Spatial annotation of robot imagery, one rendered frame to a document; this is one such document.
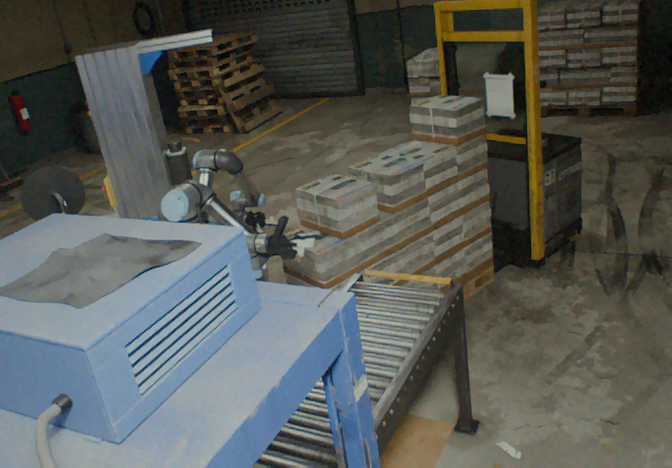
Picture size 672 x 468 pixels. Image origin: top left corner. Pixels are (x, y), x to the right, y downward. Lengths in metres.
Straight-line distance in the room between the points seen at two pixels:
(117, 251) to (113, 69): 1.60
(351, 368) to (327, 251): 1.93
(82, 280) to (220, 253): 0.26
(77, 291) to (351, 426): 0.71
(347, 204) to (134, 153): 1.15
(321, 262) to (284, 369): 2.16
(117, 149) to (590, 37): 6.26
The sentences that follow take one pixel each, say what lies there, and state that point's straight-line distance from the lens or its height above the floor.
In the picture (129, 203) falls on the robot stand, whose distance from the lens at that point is 3.00.
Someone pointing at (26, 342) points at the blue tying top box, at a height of 1.73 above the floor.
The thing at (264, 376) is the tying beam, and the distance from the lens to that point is 1.23.
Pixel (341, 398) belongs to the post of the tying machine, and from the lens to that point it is 1.54.
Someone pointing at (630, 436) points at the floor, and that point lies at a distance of 3.42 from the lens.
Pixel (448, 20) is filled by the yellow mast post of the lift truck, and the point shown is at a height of 1.72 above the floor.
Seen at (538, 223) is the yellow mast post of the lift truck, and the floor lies 0.37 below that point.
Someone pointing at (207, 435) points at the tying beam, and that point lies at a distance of 1.14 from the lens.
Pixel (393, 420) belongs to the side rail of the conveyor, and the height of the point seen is 0.73.
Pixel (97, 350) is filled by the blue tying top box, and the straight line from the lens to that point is 1.10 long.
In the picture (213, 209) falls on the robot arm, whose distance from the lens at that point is 2.76.
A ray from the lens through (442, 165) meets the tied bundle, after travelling 3.92.
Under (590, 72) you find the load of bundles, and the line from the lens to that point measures 8.25.
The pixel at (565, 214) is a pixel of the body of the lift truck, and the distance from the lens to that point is 4.93.
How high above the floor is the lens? 2.25
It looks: 22 degrees down
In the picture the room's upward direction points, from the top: 9 degrees counter-clockwise
